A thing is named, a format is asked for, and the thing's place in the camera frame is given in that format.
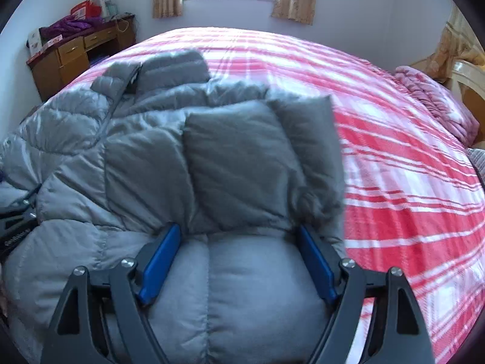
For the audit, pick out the striped pillow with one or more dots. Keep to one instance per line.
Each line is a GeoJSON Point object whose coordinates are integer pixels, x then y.
{"type": "Point", "coordinates": [477, 158]}

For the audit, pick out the white box on desk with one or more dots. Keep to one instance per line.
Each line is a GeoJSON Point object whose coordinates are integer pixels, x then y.
{"type": "Point", "coordinates": [34, 42]}

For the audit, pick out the purple garment on desk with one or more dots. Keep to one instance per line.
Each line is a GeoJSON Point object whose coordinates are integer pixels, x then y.
{"type": "Point", "coordinates": [69, 26]}

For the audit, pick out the red gift bag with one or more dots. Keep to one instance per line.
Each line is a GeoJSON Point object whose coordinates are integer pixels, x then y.
{"type": "Point", "coordinates": [86, 9]}

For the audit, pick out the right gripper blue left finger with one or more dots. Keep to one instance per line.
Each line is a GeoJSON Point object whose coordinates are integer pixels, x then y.
{"type": "Point", "coordinates": [153, 264]}

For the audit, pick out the beige curtain by headboard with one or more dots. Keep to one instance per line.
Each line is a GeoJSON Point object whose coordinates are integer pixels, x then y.
{"type": "Point", "coordinates": [457, 42]}

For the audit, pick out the wooden desk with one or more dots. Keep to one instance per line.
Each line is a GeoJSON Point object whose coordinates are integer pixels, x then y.
{"type": "Point", "coordinates": [62, 62]}

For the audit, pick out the grey puffer jacket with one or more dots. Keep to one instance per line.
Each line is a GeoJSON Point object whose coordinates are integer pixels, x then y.
{"type": "Point", "coordinates": [236, 164]}

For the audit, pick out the wooden headboard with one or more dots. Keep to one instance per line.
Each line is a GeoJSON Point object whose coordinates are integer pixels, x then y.
{"type": "Point", "coordinates": [467, 82]}

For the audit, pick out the folded pink quilt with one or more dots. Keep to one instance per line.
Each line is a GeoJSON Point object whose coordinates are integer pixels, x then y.
{"type": "Point", "coordinates": [441, 103]}

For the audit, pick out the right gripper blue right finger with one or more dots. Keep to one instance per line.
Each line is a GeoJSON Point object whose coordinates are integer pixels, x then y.
{"type": "Point", "coordinates": [321, 261]}

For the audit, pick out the bed with red plaid sheet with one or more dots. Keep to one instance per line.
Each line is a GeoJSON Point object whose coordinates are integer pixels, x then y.
{"type": "Point", "coordinates": [414, 199]}

